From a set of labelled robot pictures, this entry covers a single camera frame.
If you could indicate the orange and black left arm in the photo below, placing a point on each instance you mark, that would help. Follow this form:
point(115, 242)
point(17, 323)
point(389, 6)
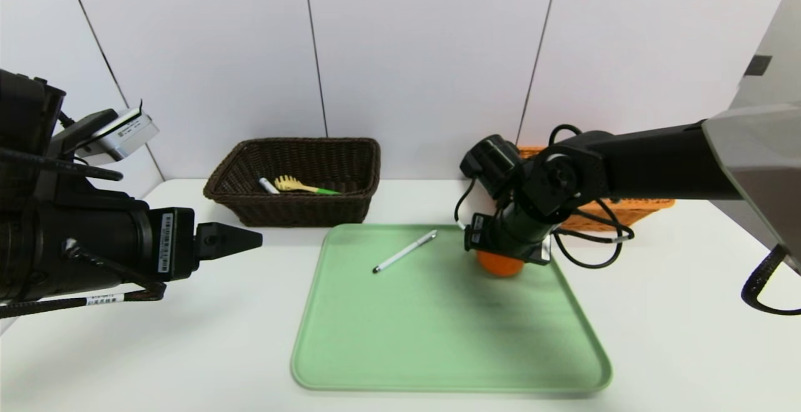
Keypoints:
point(62, 243)

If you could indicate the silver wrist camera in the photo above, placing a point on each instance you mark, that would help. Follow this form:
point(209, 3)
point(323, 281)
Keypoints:
point(122, 136)
point(491, 161)

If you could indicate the dark grey wall plate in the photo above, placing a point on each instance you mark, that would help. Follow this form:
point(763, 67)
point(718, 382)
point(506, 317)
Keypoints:
point(757, 64)

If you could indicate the orange wicker basket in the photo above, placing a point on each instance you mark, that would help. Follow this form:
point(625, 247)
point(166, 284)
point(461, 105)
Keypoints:
point(638, 211)

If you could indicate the light green plastic tray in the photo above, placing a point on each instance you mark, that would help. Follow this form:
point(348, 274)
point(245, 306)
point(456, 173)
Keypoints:
point(438, 337)

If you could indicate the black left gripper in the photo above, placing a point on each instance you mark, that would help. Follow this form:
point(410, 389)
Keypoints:
point(173, 242)

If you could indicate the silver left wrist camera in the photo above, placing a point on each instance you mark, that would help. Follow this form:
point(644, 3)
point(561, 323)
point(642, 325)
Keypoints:
point(122, 136)

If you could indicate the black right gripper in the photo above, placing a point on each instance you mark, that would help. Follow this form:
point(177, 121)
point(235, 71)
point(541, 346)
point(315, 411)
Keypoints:
point(477, 231)

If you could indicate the dark brown wicker basket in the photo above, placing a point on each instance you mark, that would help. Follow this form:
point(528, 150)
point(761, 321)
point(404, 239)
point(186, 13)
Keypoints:
point(294, 211)

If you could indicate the thin white stylus pen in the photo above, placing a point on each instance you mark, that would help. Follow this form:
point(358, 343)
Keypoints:
point(405, 251)

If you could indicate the orange fruit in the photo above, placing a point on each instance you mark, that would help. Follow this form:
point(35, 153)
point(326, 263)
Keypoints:
point(500, 267)

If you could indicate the white marker with blue cap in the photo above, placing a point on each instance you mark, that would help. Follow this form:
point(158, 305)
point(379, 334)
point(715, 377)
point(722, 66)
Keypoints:
point(269, 186)

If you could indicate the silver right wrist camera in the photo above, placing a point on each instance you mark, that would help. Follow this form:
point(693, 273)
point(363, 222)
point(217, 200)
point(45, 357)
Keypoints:
point(491, 161)

